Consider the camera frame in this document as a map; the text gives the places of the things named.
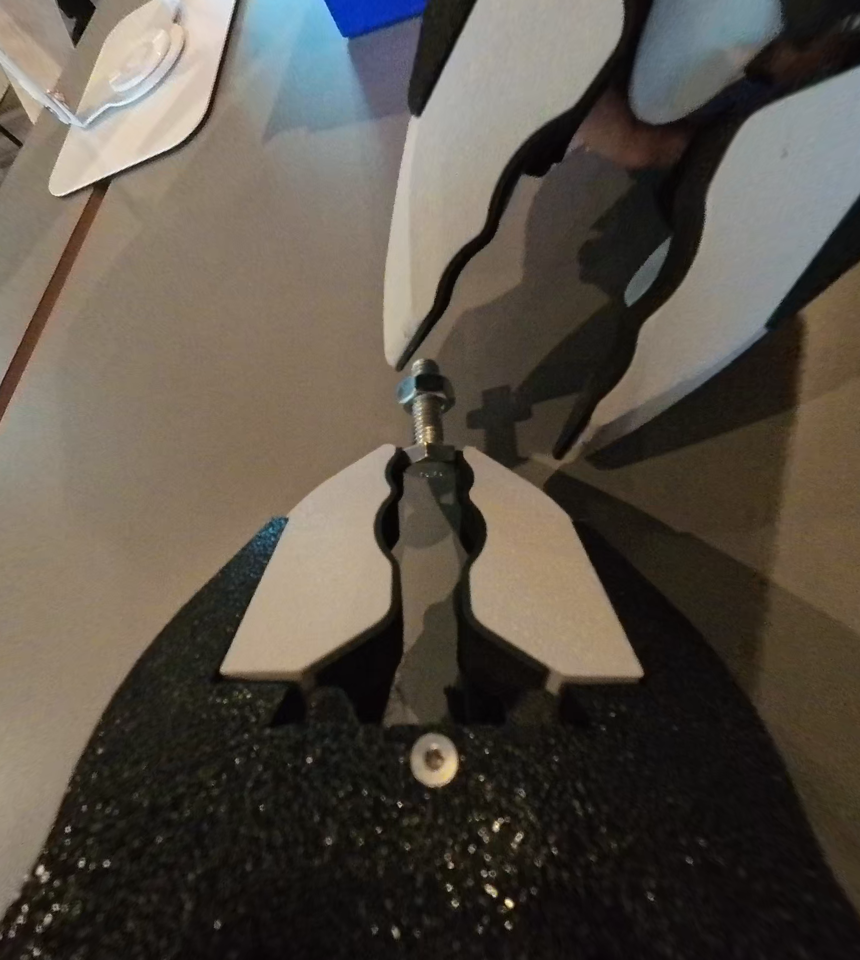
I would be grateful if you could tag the blue plastic bin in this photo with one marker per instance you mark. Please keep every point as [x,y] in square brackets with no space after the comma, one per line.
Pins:
[377,15]

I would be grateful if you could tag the steel hex nut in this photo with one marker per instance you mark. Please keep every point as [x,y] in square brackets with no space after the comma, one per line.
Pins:
[437,390]

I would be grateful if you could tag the steel hex bolt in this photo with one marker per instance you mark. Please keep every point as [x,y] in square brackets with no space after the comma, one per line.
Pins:
[426,427]

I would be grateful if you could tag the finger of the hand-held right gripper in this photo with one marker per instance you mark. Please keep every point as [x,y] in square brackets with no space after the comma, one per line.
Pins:
[490,112]
[775,225]

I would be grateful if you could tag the white base clear stand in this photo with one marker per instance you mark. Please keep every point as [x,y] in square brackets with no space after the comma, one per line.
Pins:
[144,127]

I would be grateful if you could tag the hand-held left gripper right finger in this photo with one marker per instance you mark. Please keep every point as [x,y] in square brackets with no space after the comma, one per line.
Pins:
[550,585]

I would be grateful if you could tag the person's right hand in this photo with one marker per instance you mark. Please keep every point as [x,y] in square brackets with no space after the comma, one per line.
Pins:
[636,142]

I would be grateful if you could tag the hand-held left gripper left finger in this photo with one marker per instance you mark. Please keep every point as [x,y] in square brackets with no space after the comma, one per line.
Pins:
[317,577]

